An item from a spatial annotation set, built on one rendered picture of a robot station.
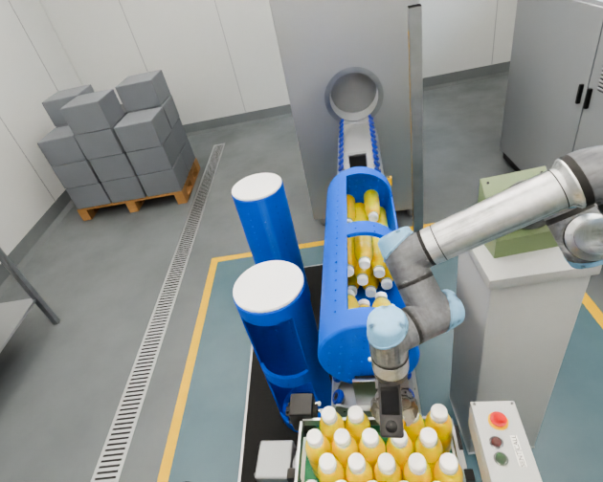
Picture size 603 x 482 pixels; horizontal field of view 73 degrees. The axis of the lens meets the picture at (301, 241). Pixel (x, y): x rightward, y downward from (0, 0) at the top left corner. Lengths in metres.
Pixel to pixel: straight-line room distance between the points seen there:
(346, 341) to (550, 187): 0.63
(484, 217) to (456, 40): 5.54
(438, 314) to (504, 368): 0.94
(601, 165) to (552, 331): 0.92
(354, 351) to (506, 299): 0.53
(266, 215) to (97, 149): 2.70
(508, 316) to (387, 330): 0.80
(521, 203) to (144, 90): 4.12
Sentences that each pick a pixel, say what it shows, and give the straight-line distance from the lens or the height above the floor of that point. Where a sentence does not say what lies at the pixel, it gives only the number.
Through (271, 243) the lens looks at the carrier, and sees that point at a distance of 2.26.
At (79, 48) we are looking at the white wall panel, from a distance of 6.54.
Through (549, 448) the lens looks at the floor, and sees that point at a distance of 2.38.
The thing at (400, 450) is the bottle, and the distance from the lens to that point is 1.12.
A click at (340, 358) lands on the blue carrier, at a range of 1.20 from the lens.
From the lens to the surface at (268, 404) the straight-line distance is 2.31.
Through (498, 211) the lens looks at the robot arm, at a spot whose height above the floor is 1.62.
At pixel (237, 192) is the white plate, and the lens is 2.20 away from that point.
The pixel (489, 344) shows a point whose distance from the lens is 1.59.
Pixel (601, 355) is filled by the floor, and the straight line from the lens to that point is 2.76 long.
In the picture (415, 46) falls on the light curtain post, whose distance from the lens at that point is 2.21.
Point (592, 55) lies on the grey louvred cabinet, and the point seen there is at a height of 1.18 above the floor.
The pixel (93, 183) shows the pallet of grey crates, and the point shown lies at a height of 0.42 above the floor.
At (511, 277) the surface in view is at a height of 1.15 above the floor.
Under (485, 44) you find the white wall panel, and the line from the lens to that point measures 6.43.
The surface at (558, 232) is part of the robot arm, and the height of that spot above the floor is 1.34.
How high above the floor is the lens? 2.07
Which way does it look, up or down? 37 degrees down
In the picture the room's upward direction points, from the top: 13 degrees counter-clockwise
